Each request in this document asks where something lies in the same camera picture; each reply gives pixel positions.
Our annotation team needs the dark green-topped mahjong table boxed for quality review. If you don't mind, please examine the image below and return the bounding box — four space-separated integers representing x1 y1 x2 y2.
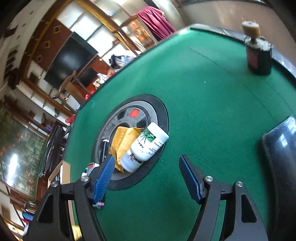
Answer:
38 125 67 178

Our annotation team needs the plain wooden chair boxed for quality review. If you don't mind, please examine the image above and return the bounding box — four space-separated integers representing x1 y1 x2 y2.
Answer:
53 71 93 112

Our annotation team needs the black flat television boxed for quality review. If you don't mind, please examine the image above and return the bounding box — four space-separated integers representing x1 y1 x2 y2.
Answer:
44 32 99 90

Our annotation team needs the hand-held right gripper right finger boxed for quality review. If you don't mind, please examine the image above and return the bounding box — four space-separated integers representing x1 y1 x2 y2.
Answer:
179 155 269 241

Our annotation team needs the pile of bags and clothes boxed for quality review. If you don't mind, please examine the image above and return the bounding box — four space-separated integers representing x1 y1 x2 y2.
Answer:
109 54 137 70

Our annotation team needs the cardboard box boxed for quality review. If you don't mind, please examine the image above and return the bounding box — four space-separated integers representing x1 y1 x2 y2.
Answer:
47 160 79 241

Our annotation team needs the yellow foil packet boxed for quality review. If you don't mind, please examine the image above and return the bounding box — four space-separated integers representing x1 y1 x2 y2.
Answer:
109 126 141 172

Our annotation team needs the round grey table control panel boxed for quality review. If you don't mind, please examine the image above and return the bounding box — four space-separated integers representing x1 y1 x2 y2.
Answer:
91 94 169 191

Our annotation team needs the white bottle green label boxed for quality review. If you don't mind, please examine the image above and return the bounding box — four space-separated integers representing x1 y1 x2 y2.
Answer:
120 122 170 173

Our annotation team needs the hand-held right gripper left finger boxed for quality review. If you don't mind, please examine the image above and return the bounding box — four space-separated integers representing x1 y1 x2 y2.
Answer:
22 155 116 241

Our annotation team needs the wooden chair carved emblem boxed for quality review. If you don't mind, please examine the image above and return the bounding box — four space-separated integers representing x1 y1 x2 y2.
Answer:
127 20 155 50

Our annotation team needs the framed flower painting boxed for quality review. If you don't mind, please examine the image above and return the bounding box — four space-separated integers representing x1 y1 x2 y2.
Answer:
0 109 47 197

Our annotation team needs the blue plastic container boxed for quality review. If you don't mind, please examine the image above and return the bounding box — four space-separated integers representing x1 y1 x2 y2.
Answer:
22 212 35 223

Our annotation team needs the maroon cloth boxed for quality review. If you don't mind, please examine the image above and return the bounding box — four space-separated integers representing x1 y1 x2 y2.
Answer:
137 6 177 41

